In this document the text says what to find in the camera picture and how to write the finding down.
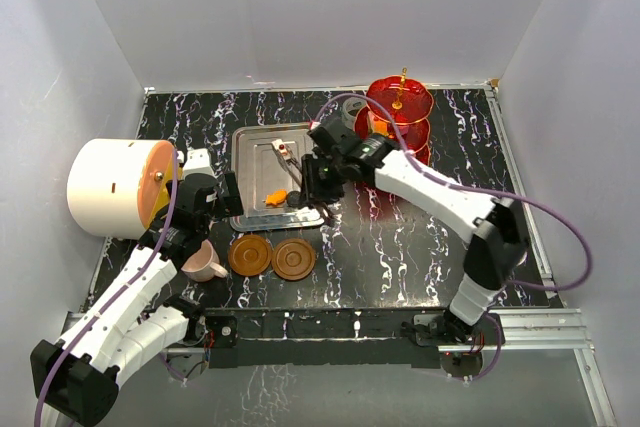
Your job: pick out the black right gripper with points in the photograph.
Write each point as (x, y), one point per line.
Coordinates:
(313, 192)

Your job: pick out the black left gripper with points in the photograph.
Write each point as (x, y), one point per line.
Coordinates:
(229, 205)

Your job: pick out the orange fish shaped pastry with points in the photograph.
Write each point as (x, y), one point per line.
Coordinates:
(276, 198)

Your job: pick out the brown wooden coaster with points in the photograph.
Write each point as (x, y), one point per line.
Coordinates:
(250, 255)
(293, 259)

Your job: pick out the silver metal serving tongs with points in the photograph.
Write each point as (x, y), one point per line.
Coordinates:
(295, 172)

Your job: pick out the dark chocolate cookie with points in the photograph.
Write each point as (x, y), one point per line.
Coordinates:
(293, 199)

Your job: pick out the pink ceramic cup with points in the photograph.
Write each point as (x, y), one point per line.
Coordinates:
(204, 265)

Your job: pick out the red three-tier cake stand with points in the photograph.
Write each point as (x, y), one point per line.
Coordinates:
(409, 103)

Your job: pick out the yellow orange cake piece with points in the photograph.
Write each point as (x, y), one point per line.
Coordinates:
(379, 127)

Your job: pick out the brown chocolate layered cake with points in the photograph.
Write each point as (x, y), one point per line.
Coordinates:
(283, 153)

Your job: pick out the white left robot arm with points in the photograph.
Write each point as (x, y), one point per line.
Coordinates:
(81, 373)

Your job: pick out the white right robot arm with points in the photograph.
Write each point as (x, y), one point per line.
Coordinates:
(488, 225)

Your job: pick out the clear tape roll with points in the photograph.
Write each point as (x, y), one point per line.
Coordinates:
(350, 109)

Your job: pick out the silver metal tray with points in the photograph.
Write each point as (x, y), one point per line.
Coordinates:
(260, 174)

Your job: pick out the white cylindrical drum container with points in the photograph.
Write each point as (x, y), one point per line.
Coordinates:
(116, 187)

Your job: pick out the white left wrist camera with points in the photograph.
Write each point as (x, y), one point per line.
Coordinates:
(197, 161)

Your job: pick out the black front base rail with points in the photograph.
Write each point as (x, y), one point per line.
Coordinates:
(419, 337)

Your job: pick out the aluminium frame rail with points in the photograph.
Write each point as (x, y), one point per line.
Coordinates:
(549, 328)

